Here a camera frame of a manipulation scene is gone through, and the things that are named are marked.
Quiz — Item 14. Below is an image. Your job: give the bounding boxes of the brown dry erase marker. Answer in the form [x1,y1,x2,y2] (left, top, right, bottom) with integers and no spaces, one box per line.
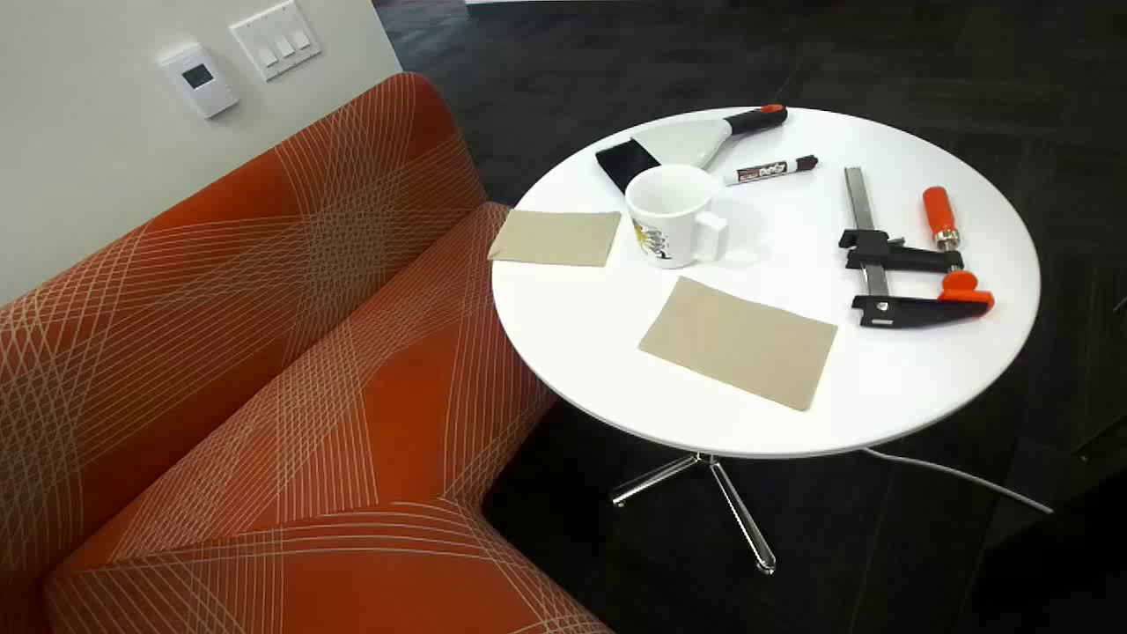
[722,151,825,189]

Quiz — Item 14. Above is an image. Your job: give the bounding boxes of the black rectangular block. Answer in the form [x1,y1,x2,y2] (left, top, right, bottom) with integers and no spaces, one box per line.
[593,138,656,194]

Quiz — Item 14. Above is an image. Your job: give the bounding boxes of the white floor cable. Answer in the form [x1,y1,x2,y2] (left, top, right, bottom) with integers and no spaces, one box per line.
[859,446,1058,519]

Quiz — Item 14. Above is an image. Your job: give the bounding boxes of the orange patterned sofa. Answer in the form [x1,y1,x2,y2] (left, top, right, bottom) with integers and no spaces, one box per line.
[0,72,612,634]

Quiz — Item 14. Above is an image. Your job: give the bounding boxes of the white wall thermostat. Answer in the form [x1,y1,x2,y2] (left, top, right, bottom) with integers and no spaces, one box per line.
[154,40,243,125]

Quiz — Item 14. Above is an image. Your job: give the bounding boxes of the black orange bar clamp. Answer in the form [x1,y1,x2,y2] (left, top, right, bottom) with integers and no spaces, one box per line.
[833,167,1001,330]

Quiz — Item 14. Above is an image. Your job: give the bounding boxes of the white light switch plate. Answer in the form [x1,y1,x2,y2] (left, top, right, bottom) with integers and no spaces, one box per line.
[224,0,324,84]

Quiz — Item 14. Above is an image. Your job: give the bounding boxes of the white printed mug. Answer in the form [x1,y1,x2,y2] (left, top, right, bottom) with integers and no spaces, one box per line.
[623,162,733,273]

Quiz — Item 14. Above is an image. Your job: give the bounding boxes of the chrome table base legs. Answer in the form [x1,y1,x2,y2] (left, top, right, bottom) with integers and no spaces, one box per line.
[610,450,782,578]

